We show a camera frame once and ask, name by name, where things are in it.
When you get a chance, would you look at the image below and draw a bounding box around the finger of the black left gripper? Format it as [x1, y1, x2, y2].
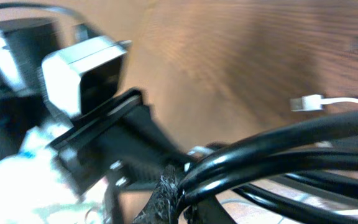
[123, 105, 195, 166]
[107, 155, 170, 190]

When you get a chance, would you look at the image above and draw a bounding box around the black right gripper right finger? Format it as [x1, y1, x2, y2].
[183, 196, 236, 224]

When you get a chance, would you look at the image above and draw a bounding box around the white USB cable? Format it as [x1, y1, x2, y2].
[185, 93, 358, 224]

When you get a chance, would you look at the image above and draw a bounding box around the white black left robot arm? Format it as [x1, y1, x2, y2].
[0, 17, 191, 195]

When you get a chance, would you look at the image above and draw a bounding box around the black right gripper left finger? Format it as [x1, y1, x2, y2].
[132, 165, 183, 224]

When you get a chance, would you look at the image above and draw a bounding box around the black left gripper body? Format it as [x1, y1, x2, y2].
[47, 87, 173, 197]

